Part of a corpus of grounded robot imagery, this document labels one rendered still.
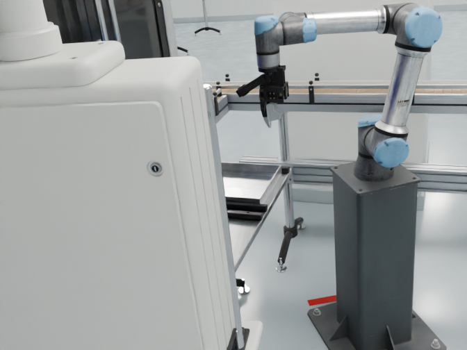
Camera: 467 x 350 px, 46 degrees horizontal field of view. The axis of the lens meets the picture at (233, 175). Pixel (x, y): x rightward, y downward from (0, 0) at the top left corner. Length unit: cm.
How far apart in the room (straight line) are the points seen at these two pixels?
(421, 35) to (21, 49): 130
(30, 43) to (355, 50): 253
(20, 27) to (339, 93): 198
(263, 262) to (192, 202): 225
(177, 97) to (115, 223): 23
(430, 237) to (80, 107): 270
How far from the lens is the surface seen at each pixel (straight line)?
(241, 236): 165
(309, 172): 288
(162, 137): 78
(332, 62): 327
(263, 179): 198
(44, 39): 89
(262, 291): 288
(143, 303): 96
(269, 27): 175
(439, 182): 282
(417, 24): 185
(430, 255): 315
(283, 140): 286
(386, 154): 195
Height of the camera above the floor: 175
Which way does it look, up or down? 25 degrees down
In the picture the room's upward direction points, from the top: 7 degrees counter-clockwise
